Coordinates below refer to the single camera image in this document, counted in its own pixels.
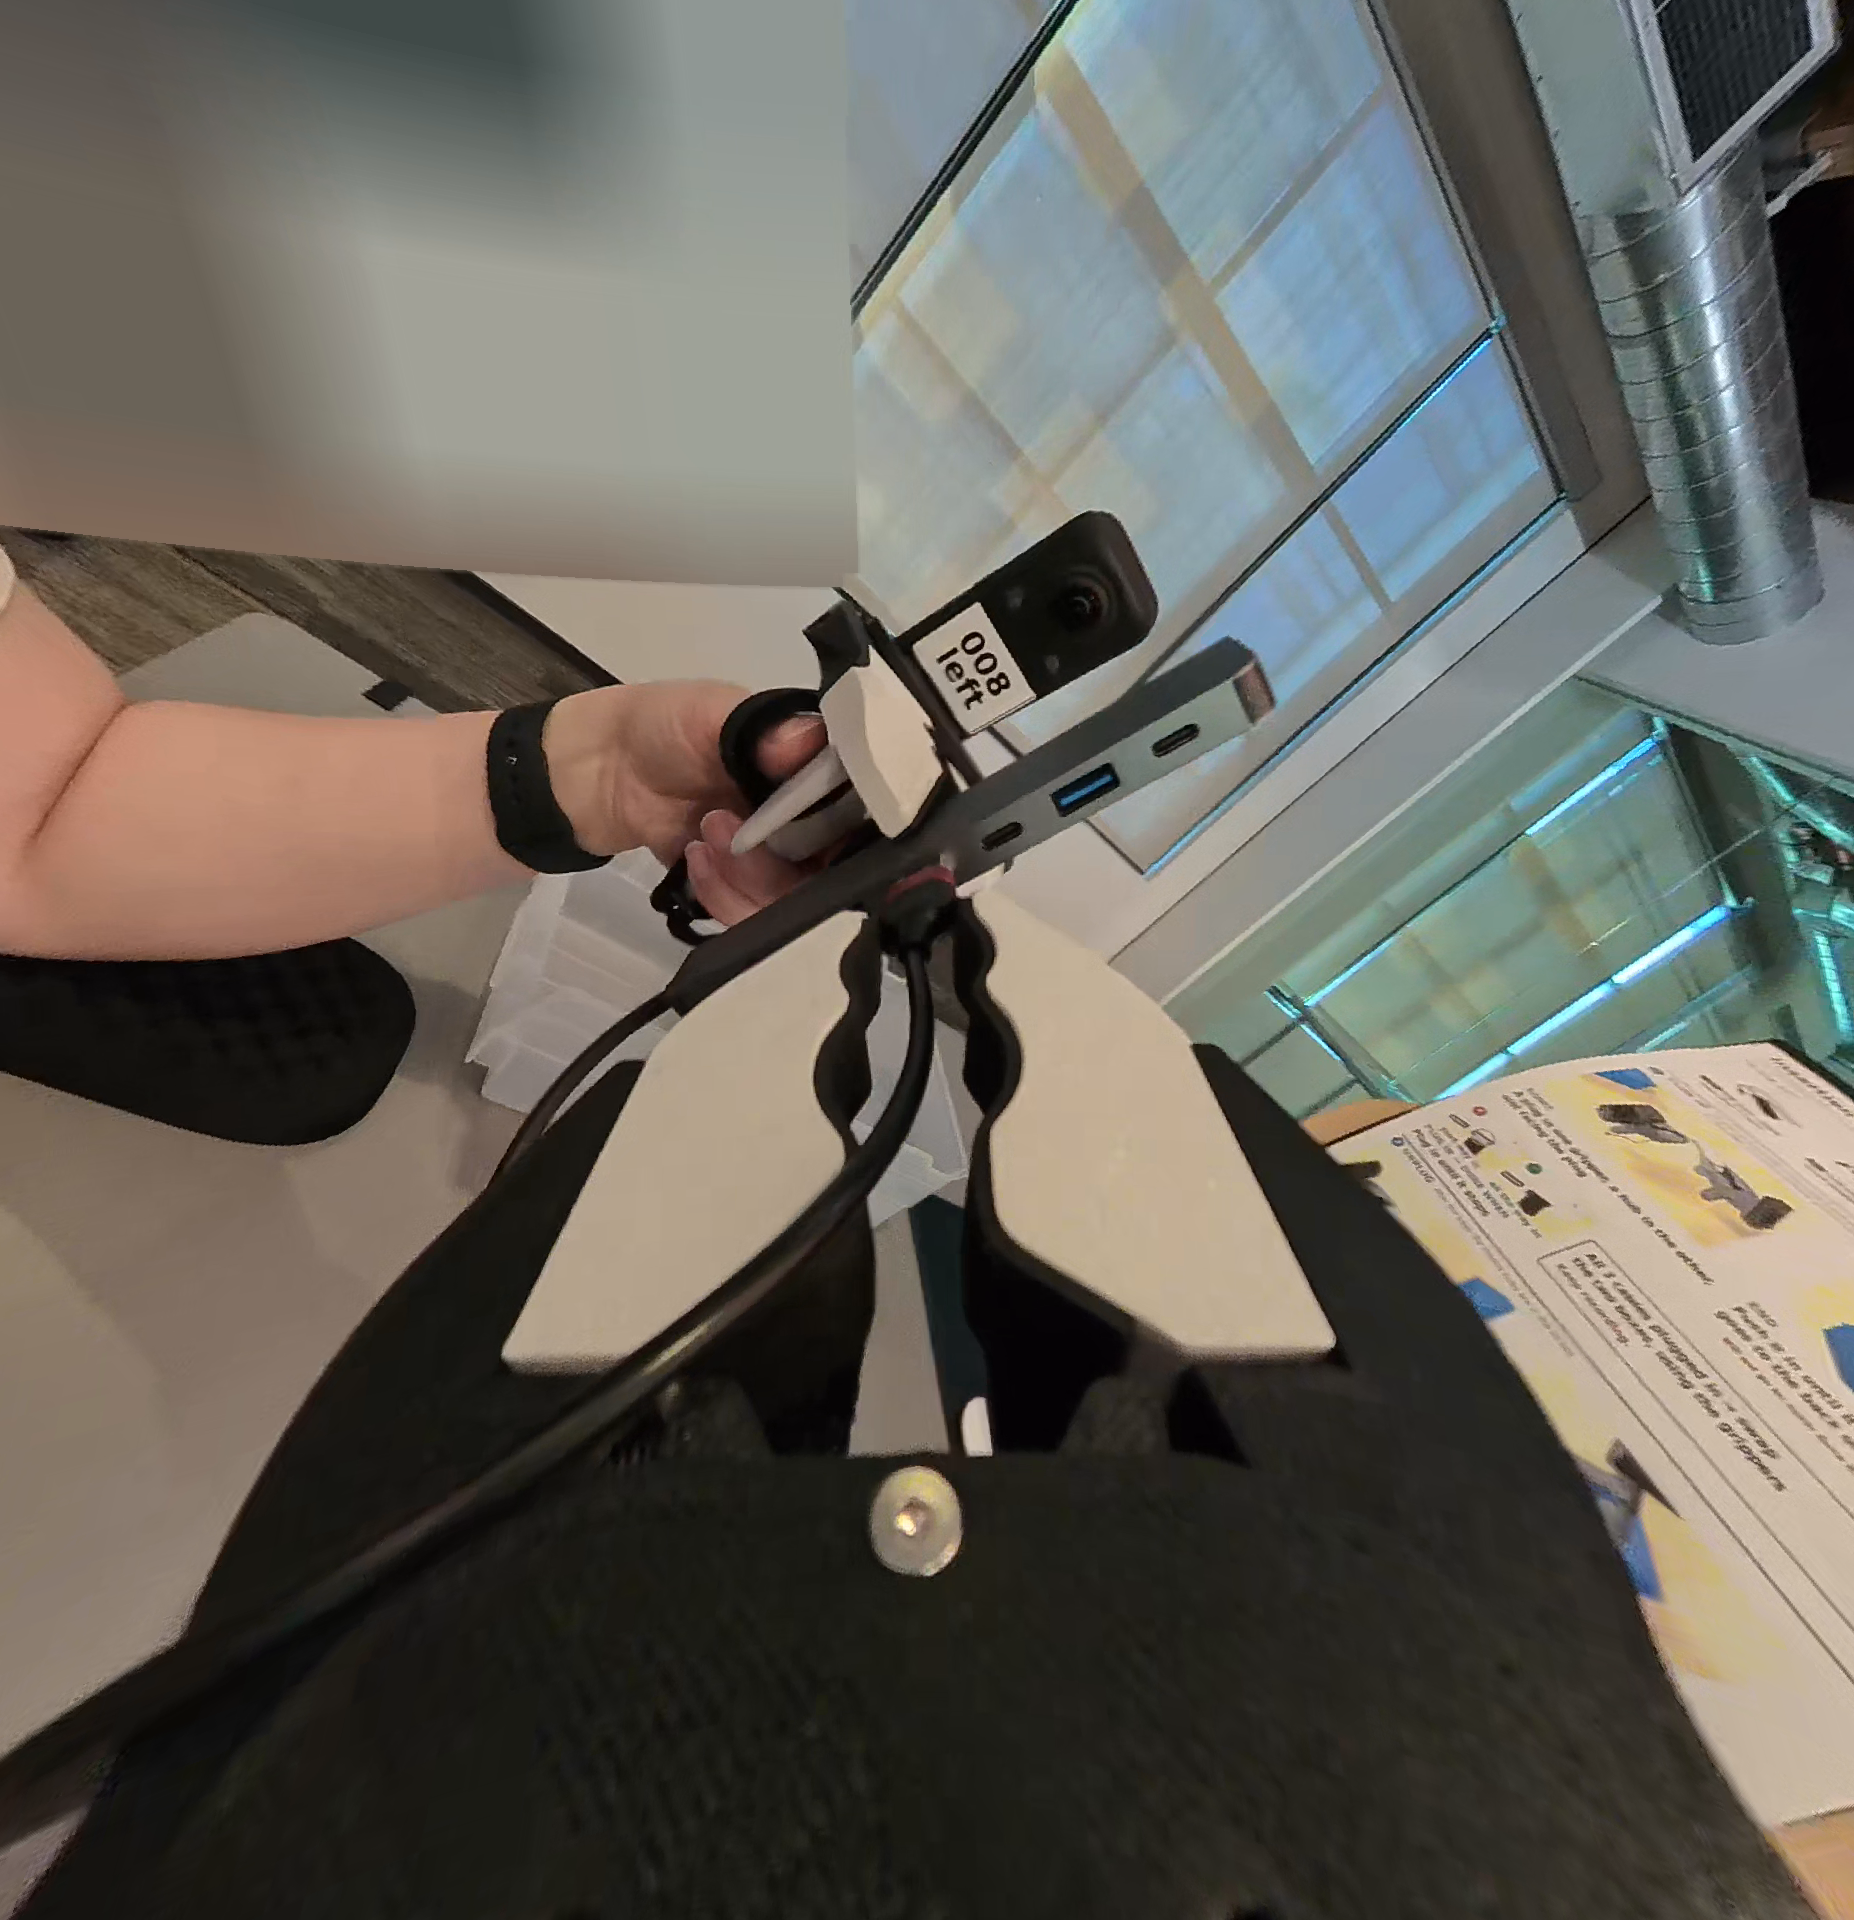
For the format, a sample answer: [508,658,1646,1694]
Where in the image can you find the metal vent grille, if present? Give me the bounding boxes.
[1615,0,1854,194]

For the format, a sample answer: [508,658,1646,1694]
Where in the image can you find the printed instruction sheet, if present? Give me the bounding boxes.
[1330,1039,1854,1834]

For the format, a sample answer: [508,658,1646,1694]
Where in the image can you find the silver metal duct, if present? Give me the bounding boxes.
[1573,150,1831,649]

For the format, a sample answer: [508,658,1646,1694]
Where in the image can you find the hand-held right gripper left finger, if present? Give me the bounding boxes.
[499,905,888,1373]

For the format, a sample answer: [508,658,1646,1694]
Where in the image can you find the black hub cable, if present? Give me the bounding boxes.
[492,944,729,1190]

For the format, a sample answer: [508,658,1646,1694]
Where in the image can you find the black usb cable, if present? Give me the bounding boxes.
[0,864,965,1863]

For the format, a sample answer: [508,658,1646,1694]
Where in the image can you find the grey usb hub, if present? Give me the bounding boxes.
[669,635,1280,1025]

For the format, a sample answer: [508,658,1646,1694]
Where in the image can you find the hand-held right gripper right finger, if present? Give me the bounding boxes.
[948,892,1342,1371]

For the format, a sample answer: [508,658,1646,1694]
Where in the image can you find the glass window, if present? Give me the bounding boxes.
[849,0,1572,876]

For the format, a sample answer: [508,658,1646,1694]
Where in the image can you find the clear plastic bin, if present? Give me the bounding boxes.
[465,865,965,1200]

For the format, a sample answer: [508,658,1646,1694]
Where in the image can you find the person's left forearm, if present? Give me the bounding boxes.
[0,526,531,958]

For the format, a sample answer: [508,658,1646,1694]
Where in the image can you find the person's left hand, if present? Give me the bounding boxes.
[547,679,843,929]

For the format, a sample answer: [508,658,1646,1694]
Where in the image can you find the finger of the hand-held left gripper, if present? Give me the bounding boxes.
[817,654,957,839]

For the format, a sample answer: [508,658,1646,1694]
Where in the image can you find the black wristband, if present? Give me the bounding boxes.
[487,703,617,881]

